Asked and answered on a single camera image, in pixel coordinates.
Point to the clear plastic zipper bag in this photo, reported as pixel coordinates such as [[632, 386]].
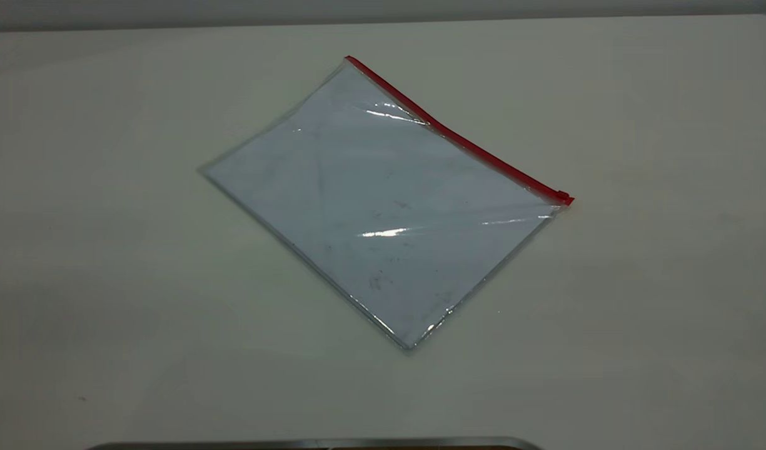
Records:
[[382, 200]]

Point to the red zipper slider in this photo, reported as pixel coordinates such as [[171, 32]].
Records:
[[563, 196]]

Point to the silver metal strip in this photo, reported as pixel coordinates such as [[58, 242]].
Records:
[[314, 444]]

